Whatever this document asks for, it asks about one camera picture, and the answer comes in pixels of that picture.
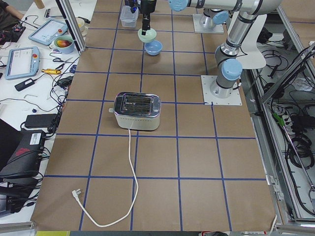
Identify clear plastic food container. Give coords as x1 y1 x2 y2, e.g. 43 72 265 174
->
120 5 139 28

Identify teach pendant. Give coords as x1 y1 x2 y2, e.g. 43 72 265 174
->
4 46 40 80
28 20 68 46

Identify white bowl with lemon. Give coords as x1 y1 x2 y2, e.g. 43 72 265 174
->
76 17 88 36

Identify black scissors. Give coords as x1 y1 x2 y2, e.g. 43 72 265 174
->
52 57 72 70

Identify cream silver toaster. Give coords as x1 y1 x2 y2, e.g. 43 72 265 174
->
109 91 161 131

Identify teach pendant far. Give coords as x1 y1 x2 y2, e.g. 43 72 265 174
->
28 20 68 46

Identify black computer box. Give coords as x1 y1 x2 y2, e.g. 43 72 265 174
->
0 130 46 179

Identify green bowl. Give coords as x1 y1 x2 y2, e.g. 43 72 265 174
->
138 28 157 43

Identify aluminium frame post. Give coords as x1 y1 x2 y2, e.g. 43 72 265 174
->
56 0 86 54

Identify blue bowl with fruit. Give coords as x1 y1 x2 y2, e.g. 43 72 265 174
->
49 35 74 54

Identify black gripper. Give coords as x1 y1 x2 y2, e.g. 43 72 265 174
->
140 0 157 35

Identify teach pendant near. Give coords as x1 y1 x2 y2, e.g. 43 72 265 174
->
4 46 40 80

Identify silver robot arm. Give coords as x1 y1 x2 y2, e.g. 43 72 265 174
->
169 0 281 98
136 0 229 36

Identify black power adapter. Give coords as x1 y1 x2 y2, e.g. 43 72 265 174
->
24 114 57 128

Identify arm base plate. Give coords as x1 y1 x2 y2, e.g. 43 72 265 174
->
201 75 242 106
192 14 224 34

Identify white chair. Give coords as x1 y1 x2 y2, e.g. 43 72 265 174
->
237 14 267 69

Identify gold metal tool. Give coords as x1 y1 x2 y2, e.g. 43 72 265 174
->
41 69 61 75

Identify white toaster power cable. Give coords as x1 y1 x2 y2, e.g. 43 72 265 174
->
71 128 139 228

